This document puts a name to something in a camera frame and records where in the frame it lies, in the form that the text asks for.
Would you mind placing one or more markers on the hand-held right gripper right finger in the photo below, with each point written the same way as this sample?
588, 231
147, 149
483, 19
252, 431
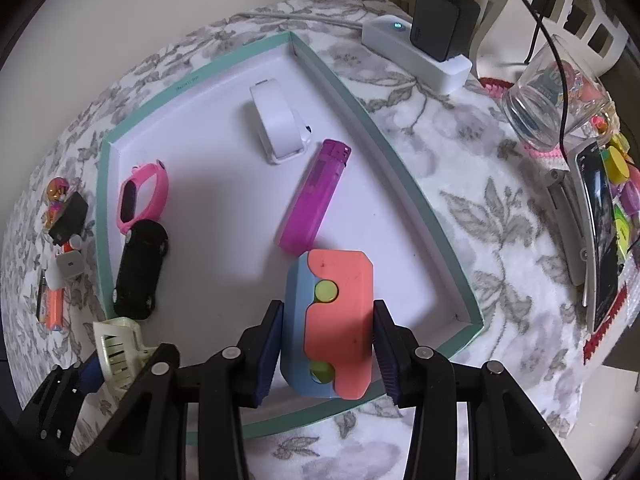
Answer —
387, 360

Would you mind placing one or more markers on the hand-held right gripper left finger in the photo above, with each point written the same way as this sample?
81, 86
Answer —
265, 360

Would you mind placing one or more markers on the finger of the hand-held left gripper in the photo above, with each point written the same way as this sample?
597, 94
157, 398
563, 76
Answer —
90, 375

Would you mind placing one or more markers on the cream hair claw clip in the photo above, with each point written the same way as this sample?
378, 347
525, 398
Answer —
117, 345

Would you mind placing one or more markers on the salmon and blue plastic toy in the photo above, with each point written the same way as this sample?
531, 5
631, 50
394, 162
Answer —
345, 310

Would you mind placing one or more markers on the orange oblong case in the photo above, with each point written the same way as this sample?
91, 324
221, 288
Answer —
54, 307

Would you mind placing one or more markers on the white charger cube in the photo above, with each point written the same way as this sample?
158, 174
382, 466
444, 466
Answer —
67, 266

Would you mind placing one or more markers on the black toy car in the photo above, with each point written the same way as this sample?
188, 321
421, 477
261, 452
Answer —
142, 260

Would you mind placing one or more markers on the teal cardboard box lid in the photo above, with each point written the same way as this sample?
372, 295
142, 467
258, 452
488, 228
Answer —
225, 210

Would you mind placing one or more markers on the black charger adapter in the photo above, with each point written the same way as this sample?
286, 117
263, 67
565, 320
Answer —
70, 217

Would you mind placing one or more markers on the purple lighter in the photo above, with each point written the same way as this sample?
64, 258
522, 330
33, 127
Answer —
312, 200

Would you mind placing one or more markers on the pink smartwatch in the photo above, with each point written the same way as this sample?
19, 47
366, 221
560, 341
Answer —
132, 195

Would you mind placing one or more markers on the pink dog toy figure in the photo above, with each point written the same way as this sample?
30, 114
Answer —
57, 192

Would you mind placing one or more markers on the white smartwatch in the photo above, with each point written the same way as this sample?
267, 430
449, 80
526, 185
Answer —
272, 110

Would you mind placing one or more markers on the grey phone stand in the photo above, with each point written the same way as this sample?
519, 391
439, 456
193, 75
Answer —
565, 210

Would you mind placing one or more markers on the black smartphone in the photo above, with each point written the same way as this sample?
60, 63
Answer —
600, 230

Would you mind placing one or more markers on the clear glass cup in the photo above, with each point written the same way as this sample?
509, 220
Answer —
530, 105

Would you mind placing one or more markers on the white power strip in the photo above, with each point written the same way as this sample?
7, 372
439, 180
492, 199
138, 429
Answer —
440, 72

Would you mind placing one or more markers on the pile of colourful plastic toys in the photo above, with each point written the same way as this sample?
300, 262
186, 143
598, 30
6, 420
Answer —
617, 167

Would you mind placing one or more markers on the white lattice basket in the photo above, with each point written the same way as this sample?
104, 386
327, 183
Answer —
492, 10

